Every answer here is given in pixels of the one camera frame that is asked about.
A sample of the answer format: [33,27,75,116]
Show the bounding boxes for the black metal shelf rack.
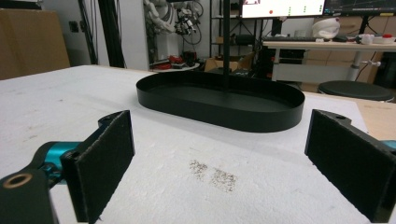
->
[208,0,265,59]

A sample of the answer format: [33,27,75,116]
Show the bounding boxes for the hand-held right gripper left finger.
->
[60,109,136,224]

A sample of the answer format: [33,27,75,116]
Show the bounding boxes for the white foam mat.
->
[0,64,386,224]

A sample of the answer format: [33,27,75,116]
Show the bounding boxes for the dark computer monitor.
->
[323,0,396,17]

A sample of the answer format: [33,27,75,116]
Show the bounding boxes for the black oval metal tray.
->
[135,71,305,133]

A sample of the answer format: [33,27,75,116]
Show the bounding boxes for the black round stool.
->
[318,79,395,103]

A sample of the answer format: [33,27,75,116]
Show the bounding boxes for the black upright pole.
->
[222,0,232,91]

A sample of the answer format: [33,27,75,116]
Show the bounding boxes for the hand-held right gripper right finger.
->
[304,108,396,224]

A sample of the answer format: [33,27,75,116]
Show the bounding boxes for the brown cardboard panel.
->
[0,8,71,81]

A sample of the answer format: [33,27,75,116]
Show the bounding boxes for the white cloth bundle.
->
[311,17,341,40]

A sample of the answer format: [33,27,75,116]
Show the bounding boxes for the brown cardboard box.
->
[204,53,255,73]

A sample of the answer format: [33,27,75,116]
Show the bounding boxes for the black keyboard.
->
[262,35,325,43]

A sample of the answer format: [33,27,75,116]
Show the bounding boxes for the black metal stand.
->
[78,0,127,69]

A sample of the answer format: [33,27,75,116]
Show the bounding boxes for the light wooden desk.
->
[262,40,396,83]

